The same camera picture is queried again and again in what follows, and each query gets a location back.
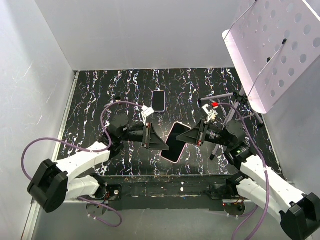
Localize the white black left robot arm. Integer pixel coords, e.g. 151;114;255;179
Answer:
27;114;169;213

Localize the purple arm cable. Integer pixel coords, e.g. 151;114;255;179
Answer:
20;100;151;228
214;102;271;240

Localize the pink phone case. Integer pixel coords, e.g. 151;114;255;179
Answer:
160;121;192;163

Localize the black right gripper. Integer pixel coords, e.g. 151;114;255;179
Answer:
176;118;232;148

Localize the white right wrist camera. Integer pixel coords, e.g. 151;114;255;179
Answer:
201;102;219;123

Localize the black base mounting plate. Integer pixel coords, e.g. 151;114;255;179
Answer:
101;175;246;216

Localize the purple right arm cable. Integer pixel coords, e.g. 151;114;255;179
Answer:
214;102;271;240

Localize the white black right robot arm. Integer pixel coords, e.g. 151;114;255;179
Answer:
176;119;320;240

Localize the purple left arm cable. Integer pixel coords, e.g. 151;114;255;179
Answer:
20;100;151;228

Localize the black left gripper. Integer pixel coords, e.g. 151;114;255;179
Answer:
119;122;170;151

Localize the white tripod music stand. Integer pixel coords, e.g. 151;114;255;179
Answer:
197;0;320;161

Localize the aluminium frame rail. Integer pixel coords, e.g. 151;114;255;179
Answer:
21;71;80;240

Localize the phone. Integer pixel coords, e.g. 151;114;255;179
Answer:
151;90;166;113

